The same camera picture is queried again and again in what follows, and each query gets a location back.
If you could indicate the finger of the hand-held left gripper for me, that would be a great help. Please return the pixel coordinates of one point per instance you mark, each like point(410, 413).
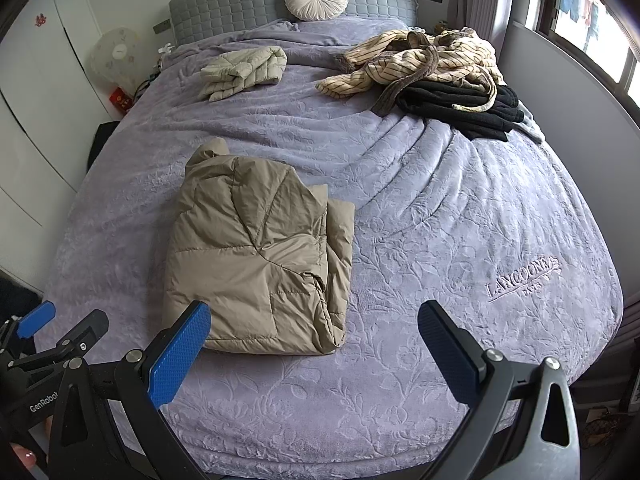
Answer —
point(85, 330)
point(35, 319)

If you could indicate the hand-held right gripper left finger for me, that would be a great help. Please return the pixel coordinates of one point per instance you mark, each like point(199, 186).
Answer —
point(180, 355)

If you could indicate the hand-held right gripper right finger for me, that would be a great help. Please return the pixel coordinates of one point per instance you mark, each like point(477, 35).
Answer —
point(450, 355)

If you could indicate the large beige puffer jacket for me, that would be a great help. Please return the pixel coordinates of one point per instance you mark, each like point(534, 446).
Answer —
point(250, 260)

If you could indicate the hanging clothes outside window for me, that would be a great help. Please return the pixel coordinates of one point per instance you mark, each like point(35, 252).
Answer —
point(582, 5)

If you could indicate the person's left hand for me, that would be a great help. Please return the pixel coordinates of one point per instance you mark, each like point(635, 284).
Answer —
point(25, 456)

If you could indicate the purple embossed blanket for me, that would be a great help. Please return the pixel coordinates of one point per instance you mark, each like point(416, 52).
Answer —
point(425, 210)

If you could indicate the brown patterned bag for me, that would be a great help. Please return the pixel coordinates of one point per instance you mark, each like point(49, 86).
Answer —
point(605, 427)

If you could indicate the black box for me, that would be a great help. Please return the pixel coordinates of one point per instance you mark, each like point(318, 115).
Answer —
point(100, 145)

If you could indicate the white wardrobe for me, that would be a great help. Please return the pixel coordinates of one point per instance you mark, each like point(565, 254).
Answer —
point(35, 110)

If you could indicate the red box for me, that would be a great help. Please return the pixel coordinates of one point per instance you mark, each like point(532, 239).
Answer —
point(120, 100)

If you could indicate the grey cloth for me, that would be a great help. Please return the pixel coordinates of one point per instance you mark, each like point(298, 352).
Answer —
point(532, 125)

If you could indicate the black garment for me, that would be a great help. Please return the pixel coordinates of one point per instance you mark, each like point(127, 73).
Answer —
point(450, 100)

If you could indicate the plastic covered fan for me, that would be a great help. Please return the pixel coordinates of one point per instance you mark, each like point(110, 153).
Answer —
point(116, 57)

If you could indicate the folded pale quilted jacket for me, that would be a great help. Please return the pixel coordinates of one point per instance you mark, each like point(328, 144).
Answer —
point(245, 72)

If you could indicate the white power plug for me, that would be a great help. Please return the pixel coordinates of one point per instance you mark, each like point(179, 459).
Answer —
point(167, 49)

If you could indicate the cream striped garment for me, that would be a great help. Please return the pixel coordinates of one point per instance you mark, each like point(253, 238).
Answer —
point(380, 67)

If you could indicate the red wardrobe sticker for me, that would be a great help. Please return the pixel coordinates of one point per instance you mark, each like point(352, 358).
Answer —
point(40, 20)

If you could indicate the grey quilted headboard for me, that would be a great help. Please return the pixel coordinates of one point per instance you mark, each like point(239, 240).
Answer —
point(225, 5)

